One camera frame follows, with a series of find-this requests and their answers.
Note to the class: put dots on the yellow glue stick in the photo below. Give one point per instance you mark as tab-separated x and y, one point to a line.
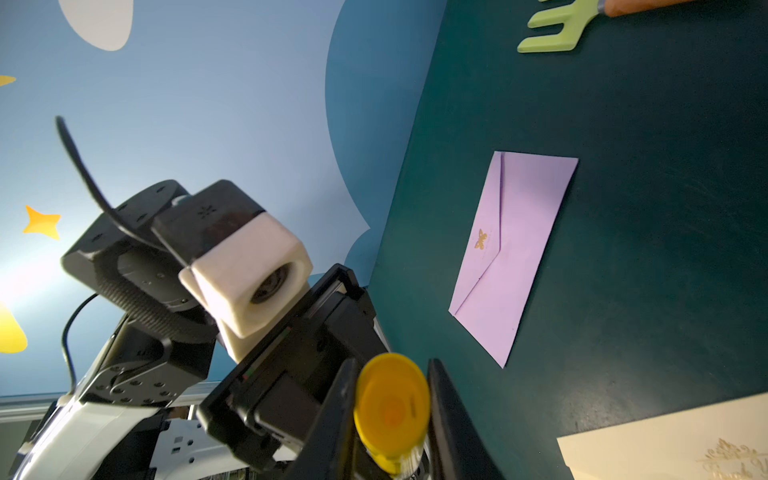
392	413

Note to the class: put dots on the green toy garden fork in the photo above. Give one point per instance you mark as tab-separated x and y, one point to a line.
575	17

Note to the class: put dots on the purple envelope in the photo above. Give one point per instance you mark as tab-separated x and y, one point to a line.
516	212

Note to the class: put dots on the cream yellow envelope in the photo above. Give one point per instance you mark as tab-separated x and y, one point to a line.
727	440

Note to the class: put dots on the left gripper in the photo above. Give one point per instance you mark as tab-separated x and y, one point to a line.
268	403

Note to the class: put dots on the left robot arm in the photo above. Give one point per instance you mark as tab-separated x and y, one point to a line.
227	357

